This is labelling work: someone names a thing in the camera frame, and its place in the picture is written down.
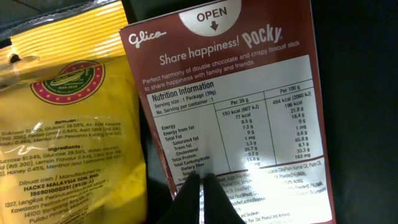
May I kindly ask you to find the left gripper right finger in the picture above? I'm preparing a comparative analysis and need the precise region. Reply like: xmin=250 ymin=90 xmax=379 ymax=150
xmin=203 ymin=174 xmax=245 ymax=224

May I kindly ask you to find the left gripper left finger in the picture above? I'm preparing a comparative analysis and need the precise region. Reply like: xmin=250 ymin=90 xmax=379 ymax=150
xmin=157 ymin=174 xmax=200 ymax=224

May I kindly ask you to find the brown Pocky box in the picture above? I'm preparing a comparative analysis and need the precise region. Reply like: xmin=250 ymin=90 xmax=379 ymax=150
xmin=119 ymin=0 xmax=336 ymax=223

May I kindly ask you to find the yellow Hacks candy bag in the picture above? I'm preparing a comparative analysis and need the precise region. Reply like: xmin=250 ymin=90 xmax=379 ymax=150
xmin=1 ymin=1 xmax=147 ymax=224

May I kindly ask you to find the black cardboard box with lid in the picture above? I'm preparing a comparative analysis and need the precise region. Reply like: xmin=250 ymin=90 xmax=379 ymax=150
xmin=1 ymin=0 xmax=397 ymax=223

